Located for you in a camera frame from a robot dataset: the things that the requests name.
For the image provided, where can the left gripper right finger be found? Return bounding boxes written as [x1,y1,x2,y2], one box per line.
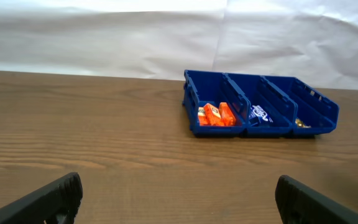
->
[275,174,358,224]

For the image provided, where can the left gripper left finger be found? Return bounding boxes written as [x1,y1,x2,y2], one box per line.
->
[0,172,84,224]

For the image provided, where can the gold candy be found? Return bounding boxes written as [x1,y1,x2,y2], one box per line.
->
[295,118,312,129]

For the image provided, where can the blue candy pack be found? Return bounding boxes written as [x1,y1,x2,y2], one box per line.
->
[248,105,274,125]

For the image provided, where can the orange candy box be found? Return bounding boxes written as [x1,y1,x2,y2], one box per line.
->
[218,101,237,127]
[197,106,209,127]
[203,103,226,127]

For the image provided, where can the blue tray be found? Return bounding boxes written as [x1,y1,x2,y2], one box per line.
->
[181,69,341,139]

